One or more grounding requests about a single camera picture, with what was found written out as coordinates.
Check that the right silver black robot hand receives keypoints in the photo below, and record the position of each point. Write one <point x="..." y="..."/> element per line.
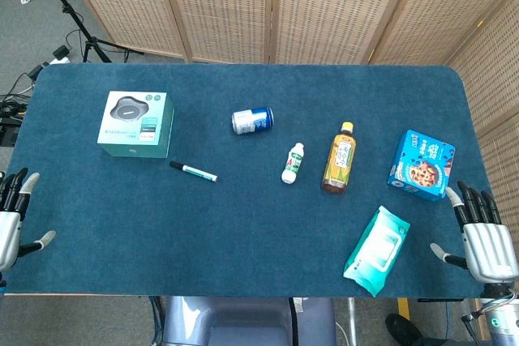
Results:
<point x="485" y="244"/>

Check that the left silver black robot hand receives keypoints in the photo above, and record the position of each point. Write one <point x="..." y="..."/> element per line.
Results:
<point x="9" y="227"/>

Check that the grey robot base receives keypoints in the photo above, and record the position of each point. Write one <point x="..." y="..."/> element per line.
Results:
<point x="247" y="321"/>

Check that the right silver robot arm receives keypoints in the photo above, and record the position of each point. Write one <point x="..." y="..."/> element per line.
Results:
<point x="500" y="313"/>

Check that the green white marker pen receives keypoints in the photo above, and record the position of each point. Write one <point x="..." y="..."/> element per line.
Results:
<point x="193" y="171"/>

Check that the blue cookie box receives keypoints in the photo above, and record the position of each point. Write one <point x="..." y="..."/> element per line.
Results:
<point x="421" y="165"/>

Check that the teal wet wipes pack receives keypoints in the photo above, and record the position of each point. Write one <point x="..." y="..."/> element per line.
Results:
<point x="377" y="250"/>

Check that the black shoe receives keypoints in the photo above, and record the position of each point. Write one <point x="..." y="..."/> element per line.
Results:
<point x="401" y="327"/>

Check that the green white product box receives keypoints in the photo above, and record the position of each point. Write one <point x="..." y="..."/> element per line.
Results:
<point x="136" y="123"/>

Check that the yellow capped tea bottle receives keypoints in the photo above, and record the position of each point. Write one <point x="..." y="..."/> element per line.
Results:
<point x="340" y="159"/>

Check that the white power strip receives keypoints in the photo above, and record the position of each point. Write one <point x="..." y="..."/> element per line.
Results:
<point x="61" y="53"/>

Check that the small white green bottle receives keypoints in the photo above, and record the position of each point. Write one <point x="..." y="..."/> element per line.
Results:
<point x="293" y="163"/>

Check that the black tripod stand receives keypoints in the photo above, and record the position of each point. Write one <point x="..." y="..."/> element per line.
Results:
<point x="73" y="14"/>

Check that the blue felt table cover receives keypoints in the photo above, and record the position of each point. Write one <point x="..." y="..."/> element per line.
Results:
<point x="243" y="216"/>

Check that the blue white drink can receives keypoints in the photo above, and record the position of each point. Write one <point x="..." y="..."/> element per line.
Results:
<point x="252" y="120"/>

